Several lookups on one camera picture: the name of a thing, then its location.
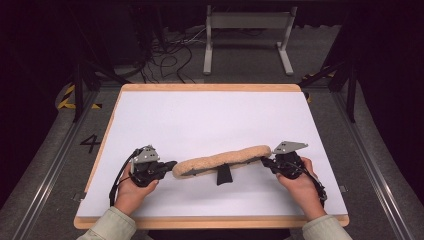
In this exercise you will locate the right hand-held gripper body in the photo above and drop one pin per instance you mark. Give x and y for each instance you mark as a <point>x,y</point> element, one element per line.
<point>288,165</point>

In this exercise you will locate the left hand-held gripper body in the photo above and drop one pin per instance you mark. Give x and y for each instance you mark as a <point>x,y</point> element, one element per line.
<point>145,166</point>

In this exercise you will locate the tan fleece pad black lining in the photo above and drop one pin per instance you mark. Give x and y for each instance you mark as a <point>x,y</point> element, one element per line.
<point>220,159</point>

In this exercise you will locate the person's right hand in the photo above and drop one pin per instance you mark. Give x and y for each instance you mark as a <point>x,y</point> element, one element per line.
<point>305,193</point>

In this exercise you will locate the person's left hand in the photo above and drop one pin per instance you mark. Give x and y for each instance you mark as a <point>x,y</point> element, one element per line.
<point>130,196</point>

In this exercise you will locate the white table mat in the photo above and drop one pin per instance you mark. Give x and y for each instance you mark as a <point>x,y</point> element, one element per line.
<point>200,120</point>

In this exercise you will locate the wooden table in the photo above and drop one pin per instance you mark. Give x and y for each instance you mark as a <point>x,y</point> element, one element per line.
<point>206,87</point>

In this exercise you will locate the black metal stand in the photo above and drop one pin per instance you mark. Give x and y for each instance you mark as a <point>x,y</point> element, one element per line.
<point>350,90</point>
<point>78,90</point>

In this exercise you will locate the yellow black floor tape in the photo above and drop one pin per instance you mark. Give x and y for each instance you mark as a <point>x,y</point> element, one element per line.
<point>68,100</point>

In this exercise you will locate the white metal stand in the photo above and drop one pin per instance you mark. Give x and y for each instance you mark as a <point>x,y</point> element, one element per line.
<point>250,20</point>

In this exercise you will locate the small metal table bracket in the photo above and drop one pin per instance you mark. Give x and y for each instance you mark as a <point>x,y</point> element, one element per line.
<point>78,196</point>
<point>343,189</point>

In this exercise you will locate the aluminium floor rail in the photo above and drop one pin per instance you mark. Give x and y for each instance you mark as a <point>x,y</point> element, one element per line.
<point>53,166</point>
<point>373,166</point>

